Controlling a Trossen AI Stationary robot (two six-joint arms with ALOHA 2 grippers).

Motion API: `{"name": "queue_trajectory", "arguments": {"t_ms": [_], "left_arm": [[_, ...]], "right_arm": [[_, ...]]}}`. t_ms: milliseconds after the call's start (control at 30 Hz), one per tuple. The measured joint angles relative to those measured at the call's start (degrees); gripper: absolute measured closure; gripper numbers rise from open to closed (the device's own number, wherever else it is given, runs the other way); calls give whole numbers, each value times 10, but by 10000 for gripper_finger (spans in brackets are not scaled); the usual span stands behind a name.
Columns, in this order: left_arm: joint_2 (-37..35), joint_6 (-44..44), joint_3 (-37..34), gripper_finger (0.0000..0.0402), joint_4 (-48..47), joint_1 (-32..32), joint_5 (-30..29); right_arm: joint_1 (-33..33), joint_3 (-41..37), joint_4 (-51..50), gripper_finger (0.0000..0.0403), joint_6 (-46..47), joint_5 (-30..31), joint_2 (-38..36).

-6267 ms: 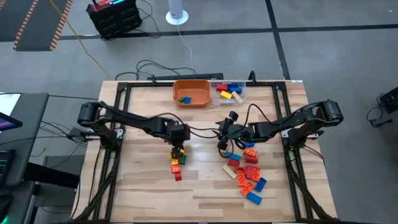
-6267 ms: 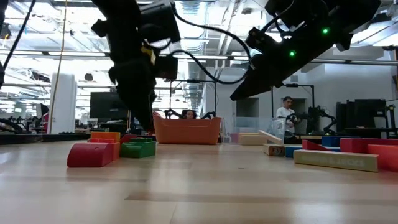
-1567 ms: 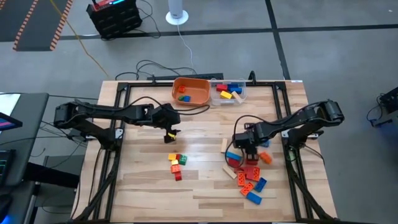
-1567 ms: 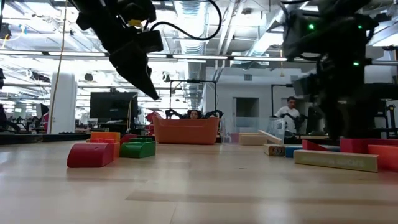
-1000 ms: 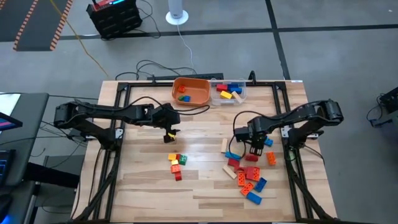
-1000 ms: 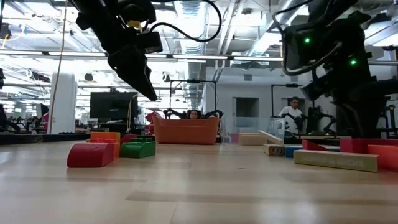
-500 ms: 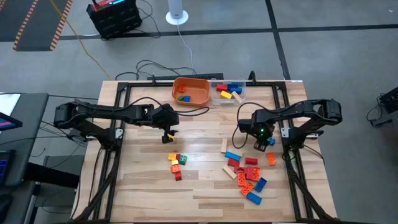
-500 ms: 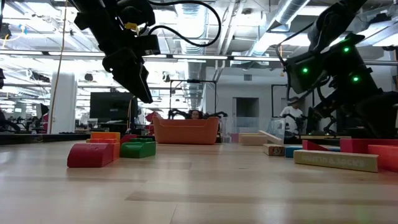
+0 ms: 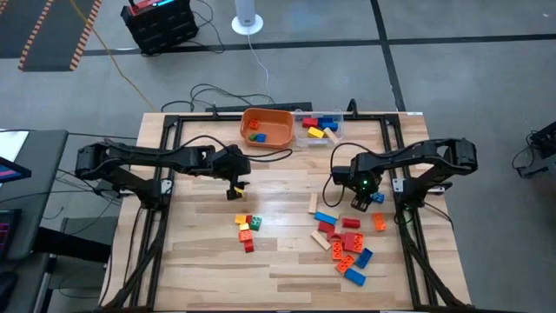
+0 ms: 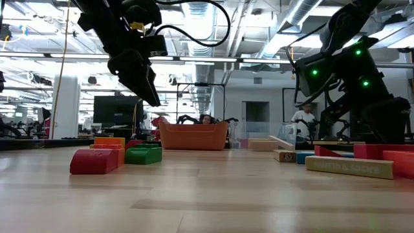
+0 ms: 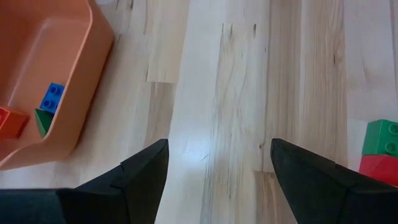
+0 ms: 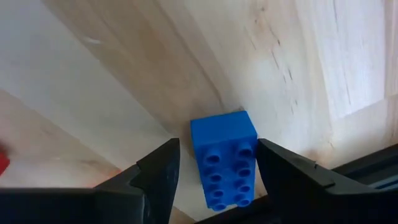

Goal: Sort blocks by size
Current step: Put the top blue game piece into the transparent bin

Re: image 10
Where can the black aluminium table frame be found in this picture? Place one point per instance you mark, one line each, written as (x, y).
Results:
(39, 144)

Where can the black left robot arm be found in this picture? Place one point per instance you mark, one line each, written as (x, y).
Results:
(106, 26)

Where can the long light blue block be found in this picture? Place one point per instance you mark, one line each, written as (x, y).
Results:
(304, 158)

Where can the black monitor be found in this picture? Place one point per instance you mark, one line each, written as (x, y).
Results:
(118, 111)

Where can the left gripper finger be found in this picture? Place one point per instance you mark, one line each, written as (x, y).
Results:
(142, 84)

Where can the black background robot arm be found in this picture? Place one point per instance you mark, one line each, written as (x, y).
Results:
(186, 117)
(312, 127)
(231, 120)

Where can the wooden plank block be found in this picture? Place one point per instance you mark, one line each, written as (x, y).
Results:
(282, 142)
(284, 156)
(349, 167)
(263, 145)

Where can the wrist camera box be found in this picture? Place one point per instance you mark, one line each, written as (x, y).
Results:
(315, 76)
(155, 47)

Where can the small yellow-orange block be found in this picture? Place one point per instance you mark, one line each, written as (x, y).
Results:
(110, 141)

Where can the small orange studded brick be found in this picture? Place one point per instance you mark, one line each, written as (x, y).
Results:
(106, 146)

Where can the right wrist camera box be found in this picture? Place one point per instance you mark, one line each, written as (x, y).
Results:
(315, 76)

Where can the white pillar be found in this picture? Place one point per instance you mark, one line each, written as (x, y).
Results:
(66, 106)

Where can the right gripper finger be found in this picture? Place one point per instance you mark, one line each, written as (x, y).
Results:
(385, 123)

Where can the long red block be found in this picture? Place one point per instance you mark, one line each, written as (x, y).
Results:
(244, 144)
(325, 152)
(375, 150)

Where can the red chair back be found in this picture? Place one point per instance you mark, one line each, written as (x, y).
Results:
(160, 122)

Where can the person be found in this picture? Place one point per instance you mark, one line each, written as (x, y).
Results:
(302, 118)
(207, 120)

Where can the green studded brick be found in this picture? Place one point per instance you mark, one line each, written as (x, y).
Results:
(142, 156)

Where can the black background rig frame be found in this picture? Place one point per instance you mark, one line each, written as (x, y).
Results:
(283, 100)
(200, 84)

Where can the yellow tape tag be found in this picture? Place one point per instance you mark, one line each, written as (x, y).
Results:
(137, 26)

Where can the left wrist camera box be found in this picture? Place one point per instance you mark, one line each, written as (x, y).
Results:
(155, 47)

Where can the small red arched block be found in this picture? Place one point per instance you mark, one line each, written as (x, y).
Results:
(93, 161)

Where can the orange plastic bin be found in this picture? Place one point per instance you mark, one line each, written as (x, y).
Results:
(193, 137)

